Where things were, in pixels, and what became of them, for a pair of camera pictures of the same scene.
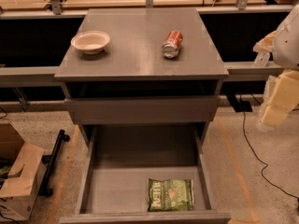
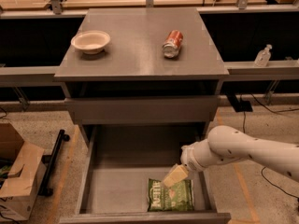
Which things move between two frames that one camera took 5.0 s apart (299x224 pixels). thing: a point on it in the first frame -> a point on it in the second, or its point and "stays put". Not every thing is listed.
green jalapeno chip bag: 170,195 stays put
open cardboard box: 21,173 stays put
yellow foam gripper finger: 280,97 -> 194,157
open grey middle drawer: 121,160 stays put
